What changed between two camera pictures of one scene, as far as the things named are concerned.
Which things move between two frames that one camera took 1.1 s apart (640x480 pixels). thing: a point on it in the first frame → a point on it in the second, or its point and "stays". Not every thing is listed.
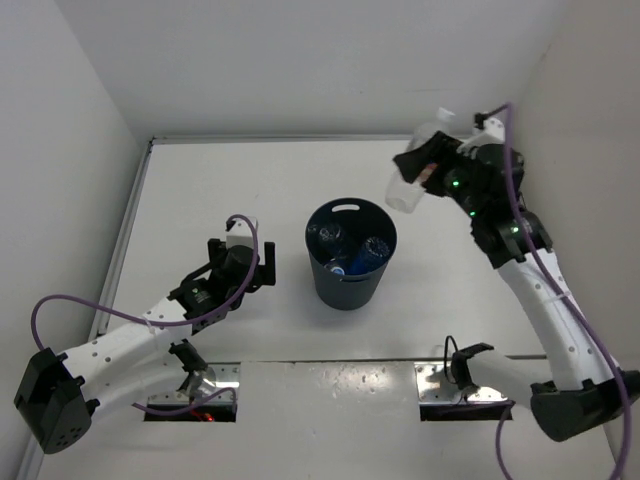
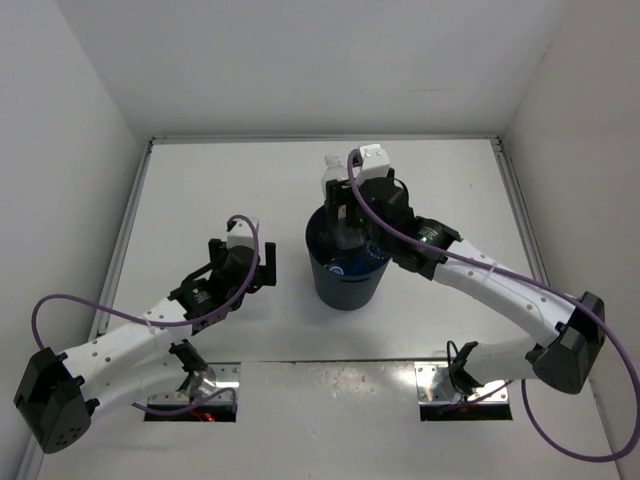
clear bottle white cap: [331, 241] stays
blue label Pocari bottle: [343, 266] stays
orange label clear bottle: [405, 196] → [349, 234]
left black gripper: [265, 274] stays
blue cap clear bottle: [371, 255] stays
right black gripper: [428, 154] → [340, 192]
